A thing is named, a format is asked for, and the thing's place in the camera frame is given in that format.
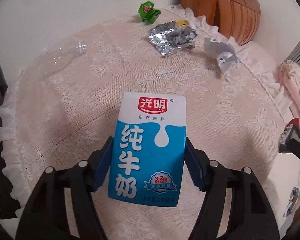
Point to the green snack wrapper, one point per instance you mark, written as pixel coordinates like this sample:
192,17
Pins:
148,12

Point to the yellow candy wrapper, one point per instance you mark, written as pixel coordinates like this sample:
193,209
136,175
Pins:
182,23

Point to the clear plastic bottle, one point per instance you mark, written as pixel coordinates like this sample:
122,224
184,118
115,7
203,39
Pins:
56,58

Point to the silver foil blister pack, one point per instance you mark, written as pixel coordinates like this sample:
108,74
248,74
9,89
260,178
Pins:
168,39

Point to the blue white milk carton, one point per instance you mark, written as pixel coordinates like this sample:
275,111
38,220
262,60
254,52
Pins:
148,150

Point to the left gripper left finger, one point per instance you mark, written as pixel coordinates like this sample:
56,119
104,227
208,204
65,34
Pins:
44,216

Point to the white paper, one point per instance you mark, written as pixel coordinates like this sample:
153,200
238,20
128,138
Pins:
224,53

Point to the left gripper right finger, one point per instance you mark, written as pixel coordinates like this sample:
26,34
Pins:
235,205

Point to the pink folded quilt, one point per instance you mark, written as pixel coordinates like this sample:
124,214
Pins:
289,76

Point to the wooden headboard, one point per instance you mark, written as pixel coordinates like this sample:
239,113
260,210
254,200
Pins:
239,19

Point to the lace nightstand cover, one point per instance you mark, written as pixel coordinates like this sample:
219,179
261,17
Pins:
62,119

